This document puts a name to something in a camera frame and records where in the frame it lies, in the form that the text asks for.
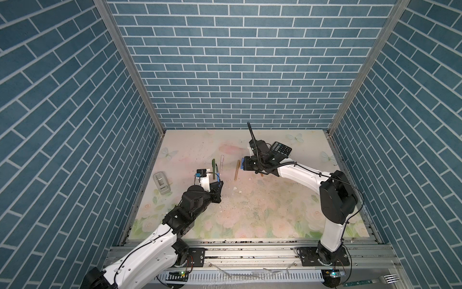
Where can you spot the grey stapler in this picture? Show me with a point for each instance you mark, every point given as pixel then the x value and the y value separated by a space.
pixel 161 183

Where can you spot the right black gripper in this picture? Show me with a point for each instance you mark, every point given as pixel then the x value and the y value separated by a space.
pixel 246 164

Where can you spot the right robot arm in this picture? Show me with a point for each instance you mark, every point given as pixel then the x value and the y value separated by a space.
pixel 337 197

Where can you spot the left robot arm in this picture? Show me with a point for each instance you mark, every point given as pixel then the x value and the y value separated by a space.
pixel 163 249

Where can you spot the pink pen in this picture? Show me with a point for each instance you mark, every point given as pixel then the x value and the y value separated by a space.
pixel 222 161

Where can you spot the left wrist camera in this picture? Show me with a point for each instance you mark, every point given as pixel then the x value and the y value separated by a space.
pixel 202 176

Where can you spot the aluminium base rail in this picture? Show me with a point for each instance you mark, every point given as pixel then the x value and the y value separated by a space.
pixel 233 262

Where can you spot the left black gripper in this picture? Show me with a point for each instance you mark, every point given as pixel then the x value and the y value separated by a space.
pixel 214 187

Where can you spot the metal fork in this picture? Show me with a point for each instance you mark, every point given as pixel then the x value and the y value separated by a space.
pixel 386 279

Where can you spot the black calculator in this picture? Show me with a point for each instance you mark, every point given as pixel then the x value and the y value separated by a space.
pixel 281 149

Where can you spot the blue pen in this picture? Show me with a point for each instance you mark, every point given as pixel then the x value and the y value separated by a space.
pixel 217 172

